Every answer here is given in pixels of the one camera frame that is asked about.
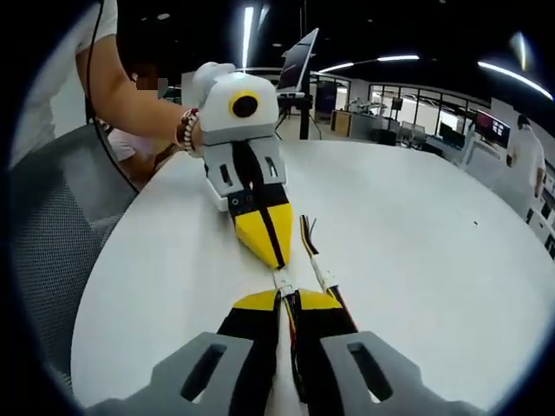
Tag bead bracelet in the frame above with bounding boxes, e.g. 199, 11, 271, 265
174, 107, 203, 153

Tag grey mesh office chair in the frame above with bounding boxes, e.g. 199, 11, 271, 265
8, 124, 140, 393

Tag dark screen on stand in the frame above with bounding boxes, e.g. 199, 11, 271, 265
276, 27, 323, 140

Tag black cable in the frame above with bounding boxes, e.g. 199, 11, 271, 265
85, 0, 140, 192

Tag multicolour JST connector cable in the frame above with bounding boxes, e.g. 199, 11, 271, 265
271, 267, 310, 405
299, 213, 362, 335

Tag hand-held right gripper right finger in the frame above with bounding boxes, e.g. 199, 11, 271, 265
297, 289, 482, 416

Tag person's left hand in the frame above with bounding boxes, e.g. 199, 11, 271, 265
188, 61, 238, 159

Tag ceiling light strip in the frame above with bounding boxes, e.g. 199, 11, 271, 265
476, 60, 555, 101
239, 5, 256, 71

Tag red lit monitor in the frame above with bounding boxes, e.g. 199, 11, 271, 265
473, 109, 512, 147

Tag pink clothing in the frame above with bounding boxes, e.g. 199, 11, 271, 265
105, 127, 153, 184

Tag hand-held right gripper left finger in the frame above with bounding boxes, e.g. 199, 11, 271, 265
86, 289, 284, 416

